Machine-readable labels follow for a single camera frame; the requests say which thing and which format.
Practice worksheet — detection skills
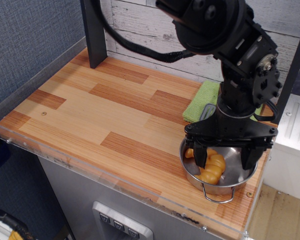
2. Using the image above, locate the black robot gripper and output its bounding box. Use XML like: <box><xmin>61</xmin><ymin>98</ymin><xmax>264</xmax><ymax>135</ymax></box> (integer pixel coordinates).
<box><xmin>184</xmin><ymin>109</ymin><xmax>278</xmax><ymax>170</ymax></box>

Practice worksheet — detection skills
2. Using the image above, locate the orange toy croissant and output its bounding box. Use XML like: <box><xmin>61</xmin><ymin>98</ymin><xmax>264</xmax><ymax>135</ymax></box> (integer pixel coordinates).
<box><xmin>192</xmin><ymin>148</ymin><xmax>226</xmax><ymax>185</ymax></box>

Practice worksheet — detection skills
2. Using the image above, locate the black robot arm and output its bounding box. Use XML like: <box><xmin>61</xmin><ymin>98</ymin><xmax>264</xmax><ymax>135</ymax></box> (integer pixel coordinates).
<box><xmin>156</xmin><ymin>0</ymin><xmax>282</xmax><ymax>170</ymax></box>

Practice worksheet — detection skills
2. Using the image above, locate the stainless steel pot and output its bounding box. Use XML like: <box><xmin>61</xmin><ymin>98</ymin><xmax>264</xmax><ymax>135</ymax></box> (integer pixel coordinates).
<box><xmin>179</xmin><ymin>140</ymin><xmax>258</xmax><ymax>204</ymax></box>

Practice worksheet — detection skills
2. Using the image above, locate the green cloth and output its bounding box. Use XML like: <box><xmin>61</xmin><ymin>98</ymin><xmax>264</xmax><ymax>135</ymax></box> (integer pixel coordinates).
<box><xmin>182</xmin><ymin>80</ymin><xmax>265</xmax><ymax>124</ymax></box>

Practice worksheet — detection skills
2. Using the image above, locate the white metal side cabinet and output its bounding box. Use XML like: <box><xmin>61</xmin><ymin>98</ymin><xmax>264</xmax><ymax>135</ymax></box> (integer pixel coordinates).
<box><xmin>263</xmin><ymin>94</ymin><xmax>300</xmax><ymax>199</ymax></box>

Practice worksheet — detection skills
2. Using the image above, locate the silver button control panel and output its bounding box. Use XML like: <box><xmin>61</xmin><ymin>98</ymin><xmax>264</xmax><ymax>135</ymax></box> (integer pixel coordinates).
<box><xmin>92</xmin><ymin>201</ymin><xmax>154</xmax><ymax>240</ymax></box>

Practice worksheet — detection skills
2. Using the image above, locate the clear acrylic table guard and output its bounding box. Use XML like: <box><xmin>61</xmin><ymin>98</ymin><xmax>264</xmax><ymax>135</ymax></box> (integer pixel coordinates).
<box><xmin>0</xmin><ymin>38</ymin><xmax>269</xmax><ymax>240</ymax></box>

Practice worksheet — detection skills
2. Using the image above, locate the green handled grey spatula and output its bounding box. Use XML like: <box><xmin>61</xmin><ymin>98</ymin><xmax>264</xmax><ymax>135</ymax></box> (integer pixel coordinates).
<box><xmin>199</xmin><ymin>103</ymin><xmax>216</xmax><ymax>121</ymax></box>

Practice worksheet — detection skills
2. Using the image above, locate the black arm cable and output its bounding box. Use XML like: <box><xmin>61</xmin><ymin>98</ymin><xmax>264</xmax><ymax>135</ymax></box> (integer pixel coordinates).
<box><xmin>89</xmin><ymin>0</ymin><xmax>277</xmax><ymax>122</ymax></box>

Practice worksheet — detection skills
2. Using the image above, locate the dark grey right post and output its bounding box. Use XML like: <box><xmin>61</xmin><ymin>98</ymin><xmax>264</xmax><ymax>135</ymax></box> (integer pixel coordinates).
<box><xmin>271</xmin><ymin>40</ymin><xmax>300</xmax><ymax>125</ymax></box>

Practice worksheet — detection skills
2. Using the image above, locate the dark grey post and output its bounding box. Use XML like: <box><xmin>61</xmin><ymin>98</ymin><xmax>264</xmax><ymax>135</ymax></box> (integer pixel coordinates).
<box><xmin>80</xmin><ymin>0</ymin><xmax>108</xmax><ymax>69</ymax></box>
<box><xmin>271</xmin><ymin>40</ymin><xmax>300</xmax><ymax>125</ymax></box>

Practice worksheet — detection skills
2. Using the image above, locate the dark grey left post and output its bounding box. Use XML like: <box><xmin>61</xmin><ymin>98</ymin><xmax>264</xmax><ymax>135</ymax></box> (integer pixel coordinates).
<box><xmin>80</xmin><ymin>0</ymin><xmax>108</xmax><ymax>69</ymax></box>

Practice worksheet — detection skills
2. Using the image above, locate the yellow black cable bundle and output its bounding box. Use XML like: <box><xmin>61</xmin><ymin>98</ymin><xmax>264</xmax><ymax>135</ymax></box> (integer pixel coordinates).
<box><xmin>0</xmin><ymin>209</ymin><xmax>36</xmax><ymax>240</ymax></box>

